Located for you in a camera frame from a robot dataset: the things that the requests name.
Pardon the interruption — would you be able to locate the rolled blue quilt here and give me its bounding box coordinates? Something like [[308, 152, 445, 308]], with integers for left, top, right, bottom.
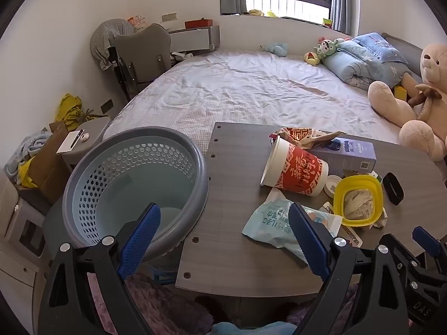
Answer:
[[323, 40, 397, 91]]

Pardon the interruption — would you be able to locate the yellow cloth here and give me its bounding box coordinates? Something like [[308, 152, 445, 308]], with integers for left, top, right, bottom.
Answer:
[[17, 155, 39, 187]]

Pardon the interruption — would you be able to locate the purple carton box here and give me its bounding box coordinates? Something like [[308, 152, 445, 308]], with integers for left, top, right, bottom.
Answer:
[[311, 138, 377, 174]]

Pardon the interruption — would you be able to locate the black stand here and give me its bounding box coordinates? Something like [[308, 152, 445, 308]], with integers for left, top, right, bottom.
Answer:
[[106, 45, 127, 88]]

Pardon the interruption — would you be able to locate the cream red snack packet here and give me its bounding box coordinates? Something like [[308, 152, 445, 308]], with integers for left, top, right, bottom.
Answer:
[[269, 126, 346, 149]]

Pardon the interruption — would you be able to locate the white drawer cabinet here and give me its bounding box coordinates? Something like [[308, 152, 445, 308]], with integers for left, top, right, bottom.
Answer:
[[0, 171, 53, 322]]

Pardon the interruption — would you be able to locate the small brown plush toy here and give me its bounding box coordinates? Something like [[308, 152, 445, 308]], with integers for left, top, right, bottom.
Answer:
[[407, 84, 445, 123]]

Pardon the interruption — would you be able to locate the grey chair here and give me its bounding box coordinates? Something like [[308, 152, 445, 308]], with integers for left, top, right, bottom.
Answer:
[[115, 23, 172, 95]]

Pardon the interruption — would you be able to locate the white green medicine box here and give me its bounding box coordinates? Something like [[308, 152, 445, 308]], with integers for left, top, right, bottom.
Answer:
[[344, 168, 381, 183]]

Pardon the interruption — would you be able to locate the blue floral pillow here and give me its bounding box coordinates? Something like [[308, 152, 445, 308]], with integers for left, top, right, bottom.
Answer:
[[351, 32, 409, 65]]

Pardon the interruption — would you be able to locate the grey draped cloth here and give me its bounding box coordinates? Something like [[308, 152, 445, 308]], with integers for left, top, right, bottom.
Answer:
[[90, 18, 135, 71]]

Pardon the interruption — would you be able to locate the green white plush toy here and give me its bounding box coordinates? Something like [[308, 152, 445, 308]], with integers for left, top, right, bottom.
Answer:
[[312, 38, 346, 58]]

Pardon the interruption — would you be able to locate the white plastic lid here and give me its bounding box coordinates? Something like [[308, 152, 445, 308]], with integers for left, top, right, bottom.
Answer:
[[323, 175, 343, 196]]

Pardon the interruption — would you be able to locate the crumpled white tissue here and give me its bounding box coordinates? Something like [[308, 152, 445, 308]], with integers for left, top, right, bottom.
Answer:
[[344, 188, 376, 220]]

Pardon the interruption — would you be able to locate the black rectangular case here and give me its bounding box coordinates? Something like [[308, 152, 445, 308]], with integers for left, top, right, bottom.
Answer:
[[382, 173, 405, 206]]

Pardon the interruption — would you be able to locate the grey bed headboard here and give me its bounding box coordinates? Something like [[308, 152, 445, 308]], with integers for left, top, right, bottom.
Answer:
[[381, 32, 425, 77]]

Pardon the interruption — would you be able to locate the light blue plastic bag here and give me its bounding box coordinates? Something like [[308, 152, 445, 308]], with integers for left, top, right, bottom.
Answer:
[[242, 188, 343, 264]]

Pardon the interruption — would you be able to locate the blue grey plastic basket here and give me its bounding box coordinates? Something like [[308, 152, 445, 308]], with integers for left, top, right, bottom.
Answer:
[[62, 126, 210, 273]]

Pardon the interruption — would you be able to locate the light blue blanket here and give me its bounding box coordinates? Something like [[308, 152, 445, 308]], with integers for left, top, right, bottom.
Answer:
[[3, 131, 51, 184]]

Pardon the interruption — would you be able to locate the white red printed wrapper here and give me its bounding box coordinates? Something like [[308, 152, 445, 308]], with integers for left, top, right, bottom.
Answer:
[[319, 201, 364, 248]]

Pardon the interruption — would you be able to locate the purple fluffy cloth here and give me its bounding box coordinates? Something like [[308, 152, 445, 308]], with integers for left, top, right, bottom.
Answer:
[[87, 272, 213, 335]]

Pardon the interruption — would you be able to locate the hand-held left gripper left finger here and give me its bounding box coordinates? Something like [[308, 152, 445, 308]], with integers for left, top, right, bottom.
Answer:
[[38, 202, 162, 335]]

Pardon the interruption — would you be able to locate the grey plastic stool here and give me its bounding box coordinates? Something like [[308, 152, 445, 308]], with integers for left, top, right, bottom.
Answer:
[[61, 117, 112, 173]]

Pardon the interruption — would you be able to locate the large beige teddy bear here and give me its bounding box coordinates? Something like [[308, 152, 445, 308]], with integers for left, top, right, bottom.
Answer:
[[367, 43, 447, 163]]

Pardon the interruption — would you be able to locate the lined paper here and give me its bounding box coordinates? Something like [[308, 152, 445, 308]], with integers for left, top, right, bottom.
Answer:
[[371, 207, 389, 230]]

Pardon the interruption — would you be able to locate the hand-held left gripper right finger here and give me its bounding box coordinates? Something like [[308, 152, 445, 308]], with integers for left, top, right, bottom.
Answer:
[[288, 202, 411, 335]]

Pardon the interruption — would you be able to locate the bed with checkered sheet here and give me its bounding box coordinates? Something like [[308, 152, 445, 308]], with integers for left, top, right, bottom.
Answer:
[[103, 47, 447, 163]]

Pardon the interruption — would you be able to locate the red box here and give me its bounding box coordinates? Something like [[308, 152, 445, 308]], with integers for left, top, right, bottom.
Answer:
[[184, 18, 213, 29]]

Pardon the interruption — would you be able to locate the dark green seat cushion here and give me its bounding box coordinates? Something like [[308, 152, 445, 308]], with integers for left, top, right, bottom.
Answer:
[[42, 200, 91, 252]]

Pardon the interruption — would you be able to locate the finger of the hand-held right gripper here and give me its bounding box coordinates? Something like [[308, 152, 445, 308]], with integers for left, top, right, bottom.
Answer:
[[412, 226, 447, 277], [382, 233, 425, 291]]

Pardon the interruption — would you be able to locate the red white paper cup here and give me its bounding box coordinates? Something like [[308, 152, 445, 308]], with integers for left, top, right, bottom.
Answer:
[[260, 136, 329, 197]]

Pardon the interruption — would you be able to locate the white notebook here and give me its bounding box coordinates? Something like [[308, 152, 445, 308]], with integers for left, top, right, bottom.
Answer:
[[56, 130, 84, 154]]

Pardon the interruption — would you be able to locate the brown cardboard box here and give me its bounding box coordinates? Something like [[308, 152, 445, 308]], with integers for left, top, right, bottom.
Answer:
[[30, 120, 70, 205]]

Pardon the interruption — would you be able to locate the yellow cloth bag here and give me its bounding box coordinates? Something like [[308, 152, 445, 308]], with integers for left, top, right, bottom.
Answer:
[[55, 94, 100, 131]]

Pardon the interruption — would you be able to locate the light blue plush toy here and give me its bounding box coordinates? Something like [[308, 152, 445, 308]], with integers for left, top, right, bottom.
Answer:
[[263, 42, 290, 56]]

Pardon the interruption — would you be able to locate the yellow plastic container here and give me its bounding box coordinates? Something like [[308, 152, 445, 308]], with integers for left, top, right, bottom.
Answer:
[[333, 175, 384, 227]]

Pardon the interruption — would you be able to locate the grey white desk unit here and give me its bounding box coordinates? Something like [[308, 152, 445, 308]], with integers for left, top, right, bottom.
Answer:
[[168, 25, 221, 56]]

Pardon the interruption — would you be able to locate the light blue fluffy cloth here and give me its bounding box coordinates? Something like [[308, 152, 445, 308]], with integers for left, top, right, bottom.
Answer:
[[210, 322, 297, 335]]

